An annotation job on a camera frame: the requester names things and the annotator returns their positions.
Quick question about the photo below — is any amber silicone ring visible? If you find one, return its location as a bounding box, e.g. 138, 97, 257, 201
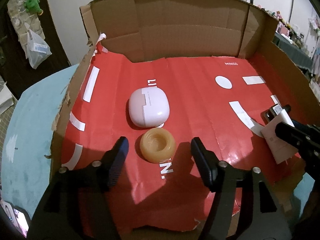
139, 127, 176, 164

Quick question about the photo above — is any beige hanging door organizer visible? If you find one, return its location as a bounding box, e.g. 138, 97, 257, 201
7, 0, 45, 58

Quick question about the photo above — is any white power adapter block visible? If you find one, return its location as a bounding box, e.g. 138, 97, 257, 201
261, 109, 298, 164

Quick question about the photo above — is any green plush on door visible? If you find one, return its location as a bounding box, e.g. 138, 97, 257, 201
24, 0, 43, 15

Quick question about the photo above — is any dark wooden door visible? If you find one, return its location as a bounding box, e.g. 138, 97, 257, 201
1, 0, 71, 99

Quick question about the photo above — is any dark cloth side table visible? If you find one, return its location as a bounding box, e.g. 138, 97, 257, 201
273, 32, 312, 71

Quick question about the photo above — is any red lined cardboard box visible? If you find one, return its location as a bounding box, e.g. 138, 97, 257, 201
52, 0, 319, 232

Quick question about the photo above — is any dark nail polish bottle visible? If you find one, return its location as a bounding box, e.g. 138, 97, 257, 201
264, 104, 291, 122

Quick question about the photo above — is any white plastic bag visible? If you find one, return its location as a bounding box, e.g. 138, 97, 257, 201
26, 29, 52, 69

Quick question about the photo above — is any pink earbud case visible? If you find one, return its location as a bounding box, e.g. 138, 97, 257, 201
129, 87, 170, 128

